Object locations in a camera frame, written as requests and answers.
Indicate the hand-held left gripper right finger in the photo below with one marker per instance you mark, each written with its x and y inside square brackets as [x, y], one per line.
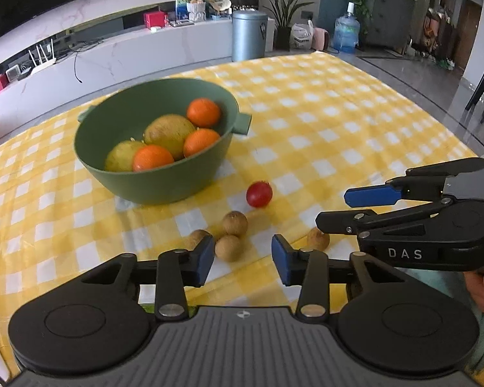
[281, 258]

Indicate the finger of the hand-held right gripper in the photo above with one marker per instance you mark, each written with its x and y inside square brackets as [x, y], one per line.
[371, 196]
[334, 221]

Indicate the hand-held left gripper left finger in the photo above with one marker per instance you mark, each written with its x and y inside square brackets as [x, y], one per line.
[205, 258]

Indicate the green colander bowl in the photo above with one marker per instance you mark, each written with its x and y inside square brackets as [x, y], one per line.
[153, 187]

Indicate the orange mandarin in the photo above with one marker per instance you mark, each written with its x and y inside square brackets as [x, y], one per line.
[203, 112]
[201, 142]
[152, 158]

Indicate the yellow-green pear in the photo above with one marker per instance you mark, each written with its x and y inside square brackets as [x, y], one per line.
[121, 156]
[169, 135]

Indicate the red cherry tomato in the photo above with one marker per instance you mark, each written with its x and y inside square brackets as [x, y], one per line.
[259, 194]

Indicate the green cucumber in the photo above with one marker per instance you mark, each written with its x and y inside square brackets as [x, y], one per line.
[147, 309]

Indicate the yellow checked tablecloth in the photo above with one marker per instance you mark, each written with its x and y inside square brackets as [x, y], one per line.
[306, 129]

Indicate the blue water jug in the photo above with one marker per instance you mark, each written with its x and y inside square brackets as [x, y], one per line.
[346, 34]

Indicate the pink small appliance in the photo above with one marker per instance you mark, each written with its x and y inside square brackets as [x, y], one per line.
[322, 39]

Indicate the white plastic bag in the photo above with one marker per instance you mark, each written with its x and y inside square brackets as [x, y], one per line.
[301, 36]

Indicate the dark grey drawer cabinet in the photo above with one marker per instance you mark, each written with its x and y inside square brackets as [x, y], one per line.
[389, 16]

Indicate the long-leaf plant in black pot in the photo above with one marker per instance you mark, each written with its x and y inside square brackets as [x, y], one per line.
[284, 28]

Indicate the blue-grey metal trash can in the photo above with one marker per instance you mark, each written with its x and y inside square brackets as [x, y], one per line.
[248, 36]

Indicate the white marble television console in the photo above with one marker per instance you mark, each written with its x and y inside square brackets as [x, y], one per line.
[145, 52]

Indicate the red box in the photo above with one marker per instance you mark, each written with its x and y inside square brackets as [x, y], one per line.
[155, 20]

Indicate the teddy bear in white pot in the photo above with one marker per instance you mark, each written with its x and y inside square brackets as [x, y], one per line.
[197, 6]

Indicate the white wifi router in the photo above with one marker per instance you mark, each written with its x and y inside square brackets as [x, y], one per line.
[42, 63]

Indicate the small white desk device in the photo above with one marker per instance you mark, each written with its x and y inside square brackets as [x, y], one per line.
[13, 74]

